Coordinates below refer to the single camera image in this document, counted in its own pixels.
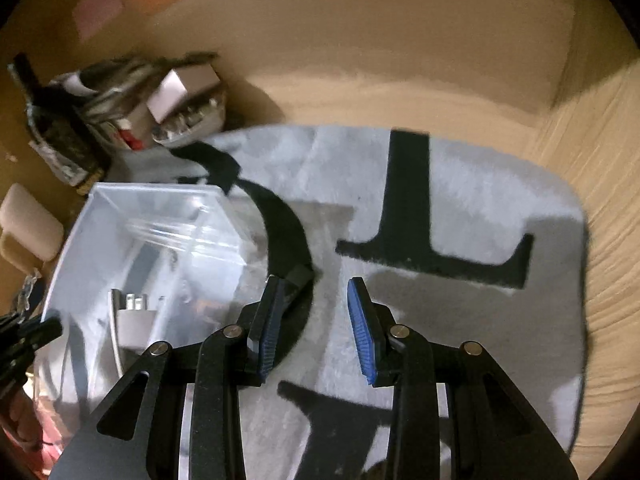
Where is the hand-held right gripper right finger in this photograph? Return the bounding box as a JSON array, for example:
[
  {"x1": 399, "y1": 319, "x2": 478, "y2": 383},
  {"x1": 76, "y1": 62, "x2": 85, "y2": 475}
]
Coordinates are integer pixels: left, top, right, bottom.
[{"x1": 346, "y1": 276, "x2": 581, "y2": 480}]

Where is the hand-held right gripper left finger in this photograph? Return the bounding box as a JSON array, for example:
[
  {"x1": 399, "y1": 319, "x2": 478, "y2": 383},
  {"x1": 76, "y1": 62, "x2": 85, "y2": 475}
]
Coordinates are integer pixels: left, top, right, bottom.
[{"x1": 47, "y1": 275, "x2": 288, "y2": 480}]

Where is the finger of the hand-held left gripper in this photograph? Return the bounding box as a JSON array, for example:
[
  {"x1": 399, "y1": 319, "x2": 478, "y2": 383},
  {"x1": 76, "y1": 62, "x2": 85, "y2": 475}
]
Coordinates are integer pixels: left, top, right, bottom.
[{"x1": 0, "y1": 310, "x2": 64, "y2": 358}]

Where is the white plug adapter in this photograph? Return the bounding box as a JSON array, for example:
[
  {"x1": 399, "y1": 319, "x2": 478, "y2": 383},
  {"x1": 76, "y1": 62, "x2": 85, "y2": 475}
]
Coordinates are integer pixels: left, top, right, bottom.
[{"x1": 114, "y1": 291, "x2": 161, "y2": 356}]

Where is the clear plastic storage box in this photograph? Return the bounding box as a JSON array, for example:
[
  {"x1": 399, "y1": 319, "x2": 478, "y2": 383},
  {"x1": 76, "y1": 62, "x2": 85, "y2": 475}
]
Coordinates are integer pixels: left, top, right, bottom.
[{"x1": 32, "y1": 182, "x2": 273, "y2": 411}]

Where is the beige soft object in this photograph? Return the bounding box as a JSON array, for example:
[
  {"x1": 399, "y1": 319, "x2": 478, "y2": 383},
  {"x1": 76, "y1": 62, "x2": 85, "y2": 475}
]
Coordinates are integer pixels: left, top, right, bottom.
[{"x1": 0, "y1": 182, "x2": 65, "y2": 262}]

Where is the grey mat with black letters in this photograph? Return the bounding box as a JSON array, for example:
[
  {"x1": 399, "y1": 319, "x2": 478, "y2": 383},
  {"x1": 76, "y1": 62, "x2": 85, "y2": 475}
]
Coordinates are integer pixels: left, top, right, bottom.
[{"x1": 122, "y1": 125, "x2": 591, "y2": 480}]

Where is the dark wine bottle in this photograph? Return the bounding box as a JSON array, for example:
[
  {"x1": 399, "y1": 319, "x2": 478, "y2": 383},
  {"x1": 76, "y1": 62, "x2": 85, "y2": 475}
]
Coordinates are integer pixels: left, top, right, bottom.
[{"x1": 7, "y1": 52, "x2": 111, "y2": 196}]

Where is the bowl of small items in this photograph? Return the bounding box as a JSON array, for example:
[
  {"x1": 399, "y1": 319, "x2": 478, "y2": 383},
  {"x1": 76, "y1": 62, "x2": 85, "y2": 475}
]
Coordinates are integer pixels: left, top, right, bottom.
[{"x1": 151, "y1": 97, "x2": 226, "y2": 147}]

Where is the stack of papers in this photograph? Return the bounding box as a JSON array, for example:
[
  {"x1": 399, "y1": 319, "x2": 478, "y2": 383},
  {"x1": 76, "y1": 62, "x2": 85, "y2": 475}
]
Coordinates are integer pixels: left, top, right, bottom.
[{"x1": 50, "y1": 50, "x2": 221, "y2": 151}]

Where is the small white cardboard box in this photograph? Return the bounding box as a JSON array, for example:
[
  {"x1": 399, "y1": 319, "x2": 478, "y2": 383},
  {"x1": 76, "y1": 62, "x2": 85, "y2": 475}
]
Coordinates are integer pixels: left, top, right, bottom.
[{"x1": 146, "y1": 67, "x2": 221, "y2": 123}]

